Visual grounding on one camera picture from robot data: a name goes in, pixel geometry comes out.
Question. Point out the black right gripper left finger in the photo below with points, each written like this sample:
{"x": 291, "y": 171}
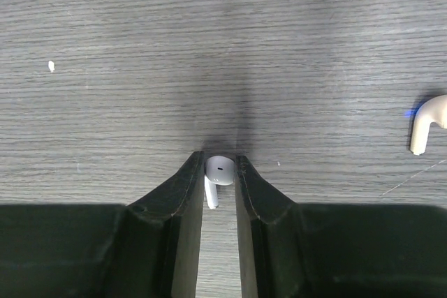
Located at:
{"x": 149, "y": 248}

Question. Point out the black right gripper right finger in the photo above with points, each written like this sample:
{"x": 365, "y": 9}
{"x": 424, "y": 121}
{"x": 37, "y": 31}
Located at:
{"x": 291, "y": 249}

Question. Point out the white earbud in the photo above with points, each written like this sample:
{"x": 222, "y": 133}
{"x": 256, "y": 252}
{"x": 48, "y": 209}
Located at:
{"x": 219, "y": 171}
{"x": 432, "y": 111}

